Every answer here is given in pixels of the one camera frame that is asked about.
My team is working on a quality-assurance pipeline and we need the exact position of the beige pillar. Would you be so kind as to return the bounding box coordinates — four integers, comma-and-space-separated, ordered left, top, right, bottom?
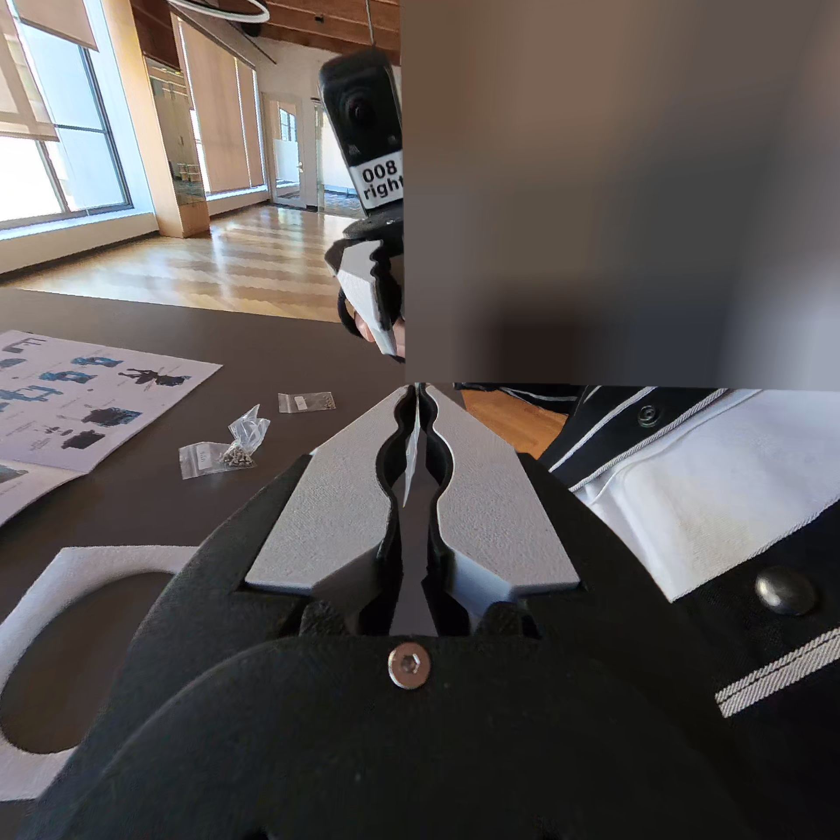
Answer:
101, 0, 211, 238

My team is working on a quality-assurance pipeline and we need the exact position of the person's striped jacket torso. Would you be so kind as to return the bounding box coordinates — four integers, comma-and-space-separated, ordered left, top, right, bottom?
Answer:
459, 386, 840, 840

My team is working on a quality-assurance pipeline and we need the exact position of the white foam frame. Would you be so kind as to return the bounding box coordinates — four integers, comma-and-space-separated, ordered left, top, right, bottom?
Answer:
0, 545, 201, 802

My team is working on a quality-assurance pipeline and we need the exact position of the printed instruction manual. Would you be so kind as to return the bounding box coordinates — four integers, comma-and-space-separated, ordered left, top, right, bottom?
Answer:
0, 329, 223, 526

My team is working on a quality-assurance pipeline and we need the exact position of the large window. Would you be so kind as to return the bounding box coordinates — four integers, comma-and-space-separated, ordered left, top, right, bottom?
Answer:
0, 0, 135, 231

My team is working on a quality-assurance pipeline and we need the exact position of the white framed glass door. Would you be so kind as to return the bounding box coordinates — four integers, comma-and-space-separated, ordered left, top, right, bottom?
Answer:
261, 92, 309, 210

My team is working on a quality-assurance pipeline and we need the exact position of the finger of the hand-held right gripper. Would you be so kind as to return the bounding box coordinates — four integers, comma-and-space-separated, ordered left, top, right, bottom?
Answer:
336, 239, 406, 358

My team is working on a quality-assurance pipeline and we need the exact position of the beige roller blind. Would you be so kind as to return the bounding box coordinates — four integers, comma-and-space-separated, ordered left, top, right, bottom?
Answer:
0, 13, 60, 142
13, 0, 99, 52

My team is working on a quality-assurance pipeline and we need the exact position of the labelled clear screw bag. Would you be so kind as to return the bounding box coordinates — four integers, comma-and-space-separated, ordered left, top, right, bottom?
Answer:
179, 443, 257, 480

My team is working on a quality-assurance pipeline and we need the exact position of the large white ring light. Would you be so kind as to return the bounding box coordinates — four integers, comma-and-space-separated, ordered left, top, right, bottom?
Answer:
167, 0, 271, 24

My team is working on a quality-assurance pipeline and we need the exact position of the crumpled clear screw bag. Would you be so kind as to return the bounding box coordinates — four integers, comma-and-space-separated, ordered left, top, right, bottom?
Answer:
227, 405, 271, 454

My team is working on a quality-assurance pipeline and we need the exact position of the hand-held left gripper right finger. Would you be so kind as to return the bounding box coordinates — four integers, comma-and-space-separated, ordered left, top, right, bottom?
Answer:
420, 384, 581, 614

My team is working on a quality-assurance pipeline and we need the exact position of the tall beige window shade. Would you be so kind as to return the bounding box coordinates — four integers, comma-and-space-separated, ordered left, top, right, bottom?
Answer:
177, 16, 266, 194

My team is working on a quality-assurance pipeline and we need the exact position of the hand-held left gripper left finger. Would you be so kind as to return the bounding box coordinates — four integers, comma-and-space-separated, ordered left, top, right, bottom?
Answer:
245, 386, 420, 634

